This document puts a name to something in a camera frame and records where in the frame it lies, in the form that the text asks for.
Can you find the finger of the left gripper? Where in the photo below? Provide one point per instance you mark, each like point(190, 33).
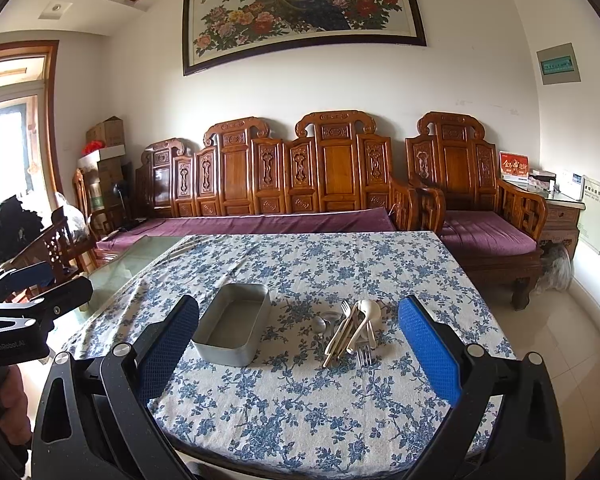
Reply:
point(18, 280)
point(46, 308)

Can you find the blue floral tablecloth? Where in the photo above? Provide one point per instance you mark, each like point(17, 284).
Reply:
point(287, 412)

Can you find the carved wooden sofa bench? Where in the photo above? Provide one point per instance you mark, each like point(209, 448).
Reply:
point(336, 162)

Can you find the stacked cardboard boxes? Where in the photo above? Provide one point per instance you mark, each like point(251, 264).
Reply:
point(101, 162)

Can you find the green wall panel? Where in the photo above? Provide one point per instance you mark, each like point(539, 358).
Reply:
point(558, 65)

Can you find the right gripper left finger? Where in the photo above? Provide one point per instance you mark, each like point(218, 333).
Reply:
point(93, 421)

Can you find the rectangular metal tray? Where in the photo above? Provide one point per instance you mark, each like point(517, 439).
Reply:
point(231, 328)

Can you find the light bamboo chopstick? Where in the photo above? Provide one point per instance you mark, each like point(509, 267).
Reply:
point(341, 338)

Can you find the purple sofa cushion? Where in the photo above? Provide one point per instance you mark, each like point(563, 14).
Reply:
point(367, 220)

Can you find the metal fork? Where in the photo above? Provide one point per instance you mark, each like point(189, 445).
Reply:
point(366, 346)

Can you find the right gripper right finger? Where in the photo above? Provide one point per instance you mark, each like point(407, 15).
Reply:
point(503, 421)

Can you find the peacock flower painting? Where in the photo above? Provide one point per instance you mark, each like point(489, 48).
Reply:
point(215, 32)

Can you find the carved wooden armchair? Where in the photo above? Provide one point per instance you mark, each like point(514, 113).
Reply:
point(453, 167)

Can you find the white wall electrical box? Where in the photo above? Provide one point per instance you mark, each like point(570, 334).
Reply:
point(589, 222)

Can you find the white plastic spoon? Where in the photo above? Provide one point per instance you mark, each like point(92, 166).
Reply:
point(372, 313)

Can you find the red calendar card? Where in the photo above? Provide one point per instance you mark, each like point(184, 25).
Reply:
point(513, 167)

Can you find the purple armchair cushion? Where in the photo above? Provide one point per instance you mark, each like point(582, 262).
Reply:
point(483, 233)

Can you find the dark brown chopstick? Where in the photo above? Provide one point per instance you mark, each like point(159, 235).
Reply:
point(360, 319)

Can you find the wooden side table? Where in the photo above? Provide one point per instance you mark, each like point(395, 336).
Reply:
point(562, 222)

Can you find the person's left hand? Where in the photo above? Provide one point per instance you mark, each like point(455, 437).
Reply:
point(15, 423)

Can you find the metal spoon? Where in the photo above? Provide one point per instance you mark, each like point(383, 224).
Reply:
point(319, 326)

